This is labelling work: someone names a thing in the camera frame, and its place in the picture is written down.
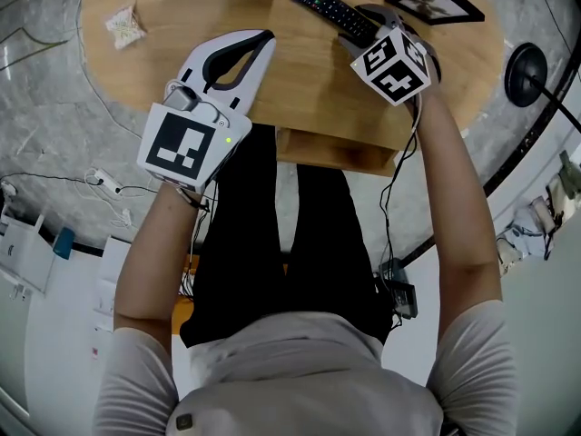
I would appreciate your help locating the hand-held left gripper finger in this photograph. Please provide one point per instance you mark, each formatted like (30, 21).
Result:
(195, 59)
(254, 84)

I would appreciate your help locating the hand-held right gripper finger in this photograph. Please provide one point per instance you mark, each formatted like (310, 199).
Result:
(351, 46)
(383, 16)

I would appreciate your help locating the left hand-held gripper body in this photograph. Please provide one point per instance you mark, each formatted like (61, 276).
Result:
(181, 145)

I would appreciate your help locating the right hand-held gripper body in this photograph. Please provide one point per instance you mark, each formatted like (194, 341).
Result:
(395, 68)

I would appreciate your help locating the black remote control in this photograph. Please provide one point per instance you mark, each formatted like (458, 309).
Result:
(331, 7)

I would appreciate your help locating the clear bag of cotton swabs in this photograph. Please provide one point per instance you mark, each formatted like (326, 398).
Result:
(125, 27)

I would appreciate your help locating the person's left forearm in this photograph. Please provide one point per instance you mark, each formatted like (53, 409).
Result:
(154, 252)

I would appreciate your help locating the person's right forearm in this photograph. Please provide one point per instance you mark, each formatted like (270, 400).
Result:
(458, 207)

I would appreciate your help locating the round wooden table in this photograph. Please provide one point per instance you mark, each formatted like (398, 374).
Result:
(308, 84)

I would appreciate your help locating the black wrist band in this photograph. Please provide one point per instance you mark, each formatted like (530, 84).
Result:
(195, 202)

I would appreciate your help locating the white power strip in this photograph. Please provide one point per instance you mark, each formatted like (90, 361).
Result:
(105, 181)

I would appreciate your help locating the person's black trousers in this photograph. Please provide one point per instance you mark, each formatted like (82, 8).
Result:
(245, 243)

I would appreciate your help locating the black standing fan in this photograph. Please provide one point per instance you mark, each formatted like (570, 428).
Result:
(525, 73)

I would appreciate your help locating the white flat box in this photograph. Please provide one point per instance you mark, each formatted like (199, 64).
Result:
(111, 280)

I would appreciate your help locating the blue box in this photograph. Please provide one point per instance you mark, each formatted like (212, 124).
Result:
(63, 243)

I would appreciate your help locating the grey-green bag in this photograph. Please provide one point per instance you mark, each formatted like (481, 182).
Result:
(569, 175)

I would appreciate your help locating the pale blue bag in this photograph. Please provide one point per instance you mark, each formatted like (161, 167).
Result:
(517, 239)

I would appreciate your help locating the black belt pack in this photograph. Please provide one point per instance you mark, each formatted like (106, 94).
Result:
(399, 289)

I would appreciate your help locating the person's white shirt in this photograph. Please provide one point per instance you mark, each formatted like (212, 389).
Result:
(308, 393)

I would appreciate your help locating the black picture frame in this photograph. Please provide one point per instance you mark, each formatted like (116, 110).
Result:
(431, 0)

